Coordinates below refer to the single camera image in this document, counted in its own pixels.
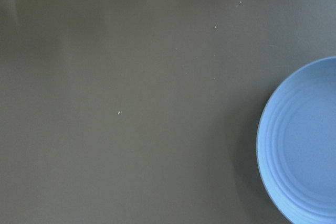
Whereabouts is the blue round plate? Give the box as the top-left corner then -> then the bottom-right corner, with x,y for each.
256,57 -> 335,223

